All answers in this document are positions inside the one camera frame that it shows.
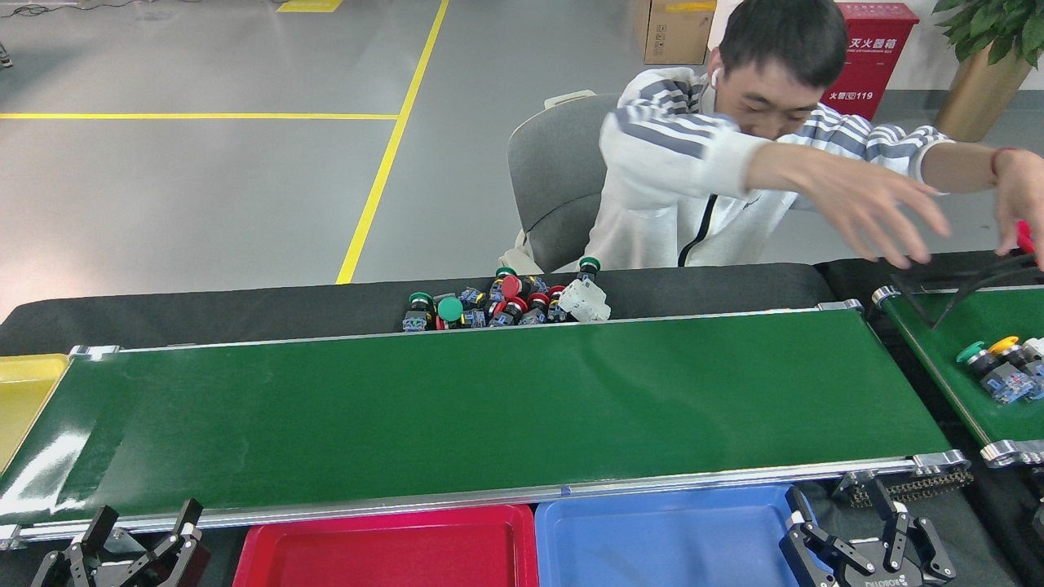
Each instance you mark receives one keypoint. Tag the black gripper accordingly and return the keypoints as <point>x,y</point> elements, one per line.
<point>885,580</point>

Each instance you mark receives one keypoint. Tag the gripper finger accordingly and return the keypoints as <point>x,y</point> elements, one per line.
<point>186,522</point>
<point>96,528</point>

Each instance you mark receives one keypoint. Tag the yellow push button switch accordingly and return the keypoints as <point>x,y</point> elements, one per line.
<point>1003,343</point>

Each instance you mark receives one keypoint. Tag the person's left forearm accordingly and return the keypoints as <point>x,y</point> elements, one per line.
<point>954,167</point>

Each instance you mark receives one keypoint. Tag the person's right forearm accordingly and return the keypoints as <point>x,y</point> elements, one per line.
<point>693,159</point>

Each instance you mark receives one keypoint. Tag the yellow plastic tray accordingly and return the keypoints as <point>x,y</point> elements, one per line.
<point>20,399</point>

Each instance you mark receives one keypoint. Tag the red plastic tray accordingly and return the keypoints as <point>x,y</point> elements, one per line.
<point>391,554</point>

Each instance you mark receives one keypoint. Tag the short green belt conveyor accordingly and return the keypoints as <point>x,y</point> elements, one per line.
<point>938,342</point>

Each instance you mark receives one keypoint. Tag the blue plastic tray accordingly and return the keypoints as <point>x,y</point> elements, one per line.
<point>652,546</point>

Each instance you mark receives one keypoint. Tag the long green belt conveyor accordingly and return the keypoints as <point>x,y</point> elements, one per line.
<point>489,408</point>

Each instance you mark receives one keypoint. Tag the person's right hand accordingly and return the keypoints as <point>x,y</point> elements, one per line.
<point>864,200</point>

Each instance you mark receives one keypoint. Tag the person's left hand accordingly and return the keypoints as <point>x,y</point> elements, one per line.
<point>1024,196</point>

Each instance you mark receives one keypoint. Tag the person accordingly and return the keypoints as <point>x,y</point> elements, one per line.
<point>677,187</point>

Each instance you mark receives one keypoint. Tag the gold planter pot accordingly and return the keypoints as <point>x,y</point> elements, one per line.
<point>979,98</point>

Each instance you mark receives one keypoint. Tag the grey office chair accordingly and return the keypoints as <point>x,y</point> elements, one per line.
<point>555,179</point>

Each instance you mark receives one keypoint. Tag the red fire extinguisher box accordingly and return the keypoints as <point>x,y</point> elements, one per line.
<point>873,57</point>

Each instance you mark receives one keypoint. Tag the green leafy plant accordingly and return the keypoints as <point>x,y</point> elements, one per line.
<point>1003,28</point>

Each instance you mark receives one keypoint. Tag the brown cardboard box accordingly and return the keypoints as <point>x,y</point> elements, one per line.
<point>673,37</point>

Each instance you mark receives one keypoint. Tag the black metal guide frame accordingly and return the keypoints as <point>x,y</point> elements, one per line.
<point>922,284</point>

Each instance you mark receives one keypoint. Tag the black blue push button switch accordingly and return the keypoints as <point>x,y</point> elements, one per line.
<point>536,284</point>

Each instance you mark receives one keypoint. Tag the silver metal frame rack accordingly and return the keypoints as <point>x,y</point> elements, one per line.
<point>4,57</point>

